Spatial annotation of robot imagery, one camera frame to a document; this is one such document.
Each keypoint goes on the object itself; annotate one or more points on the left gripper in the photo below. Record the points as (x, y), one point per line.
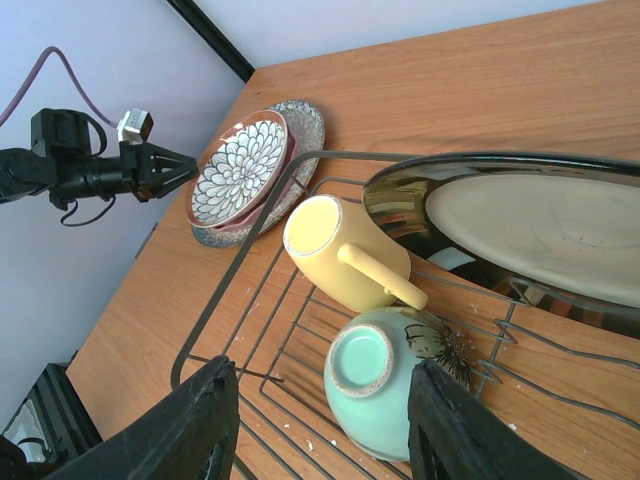
(136, 166)

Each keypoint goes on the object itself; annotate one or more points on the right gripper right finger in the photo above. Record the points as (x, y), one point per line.
(453, 436)

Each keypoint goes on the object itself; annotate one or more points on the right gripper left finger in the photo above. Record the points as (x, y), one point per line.
(190, 434)

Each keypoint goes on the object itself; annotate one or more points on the white floral patterned plate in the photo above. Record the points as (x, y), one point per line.
(246, 162)

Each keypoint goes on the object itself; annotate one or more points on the light green ceramic bowl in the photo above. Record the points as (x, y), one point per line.
(368, 370)

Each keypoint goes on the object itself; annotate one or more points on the black wire dish rack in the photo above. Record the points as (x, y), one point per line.
(560, 373)

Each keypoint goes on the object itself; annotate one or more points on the yellow ceramic mug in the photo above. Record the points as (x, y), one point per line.
(336, 245)

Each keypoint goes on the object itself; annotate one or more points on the striped brown dinner plate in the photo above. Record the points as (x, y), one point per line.
(556, 232)

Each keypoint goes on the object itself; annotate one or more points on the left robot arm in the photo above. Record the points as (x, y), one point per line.
(66, 161)

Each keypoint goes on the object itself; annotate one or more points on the grey speckled plate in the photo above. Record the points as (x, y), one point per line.
(308, 129)

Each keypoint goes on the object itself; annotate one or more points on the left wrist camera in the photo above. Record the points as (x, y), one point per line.
(135, 126)

